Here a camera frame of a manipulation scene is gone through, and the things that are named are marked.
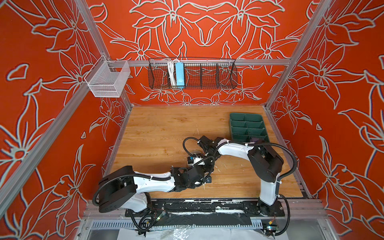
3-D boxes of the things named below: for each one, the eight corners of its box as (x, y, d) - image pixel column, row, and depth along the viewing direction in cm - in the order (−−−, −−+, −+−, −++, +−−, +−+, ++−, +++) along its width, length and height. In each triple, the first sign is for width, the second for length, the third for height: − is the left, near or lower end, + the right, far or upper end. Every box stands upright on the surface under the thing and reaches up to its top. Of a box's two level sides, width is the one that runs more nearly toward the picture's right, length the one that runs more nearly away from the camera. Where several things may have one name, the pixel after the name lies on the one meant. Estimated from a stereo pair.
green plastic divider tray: (231, 143, 99) (234, 137, 94) (226, 119, 113) (228, 113, 107) (266, 143, 99) (270, 137, 93) (257, 119, 113) (260, 113, 107)
